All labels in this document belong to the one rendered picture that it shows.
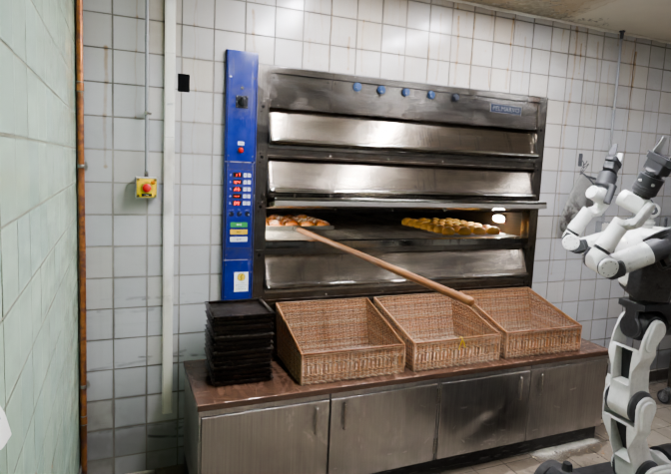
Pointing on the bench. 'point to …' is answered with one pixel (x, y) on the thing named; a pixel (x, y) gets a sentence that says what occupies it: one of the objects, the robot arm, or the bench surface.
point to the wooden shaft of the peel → (394, 269)
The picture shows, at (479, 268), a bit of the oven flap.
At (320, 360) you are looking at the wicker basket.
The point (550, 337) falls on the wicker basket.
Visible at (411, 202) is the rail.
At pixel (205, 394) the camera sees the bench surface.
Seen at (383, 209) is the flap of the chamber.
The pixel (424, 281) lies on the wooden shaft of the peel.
